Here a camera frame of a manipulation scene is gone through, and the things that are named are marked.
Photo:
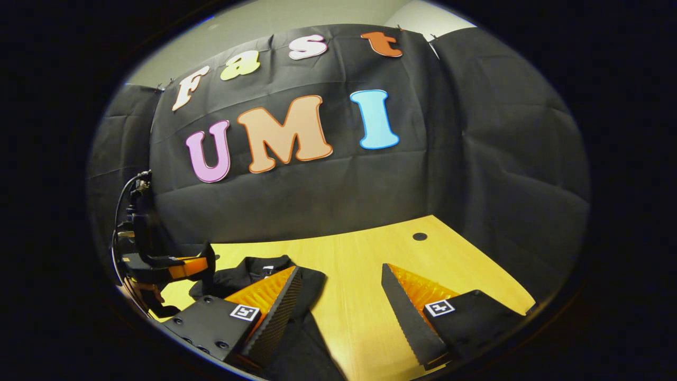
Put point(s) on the black backdrop cloth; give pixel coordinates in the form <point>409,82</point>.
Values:
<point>317,190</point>

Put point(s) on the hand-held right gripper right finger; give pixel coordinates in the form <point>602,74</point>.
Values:
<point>404,312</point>

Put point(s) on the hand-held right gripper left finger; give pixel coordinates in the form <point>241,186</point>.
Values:
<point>277,312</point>

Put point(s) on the black button shirt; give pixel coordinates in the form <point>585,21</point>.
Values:
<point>301,349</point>

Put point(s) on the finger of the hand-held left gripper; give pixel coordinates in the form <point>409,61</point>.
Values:
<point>185,267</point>
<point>156,304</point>

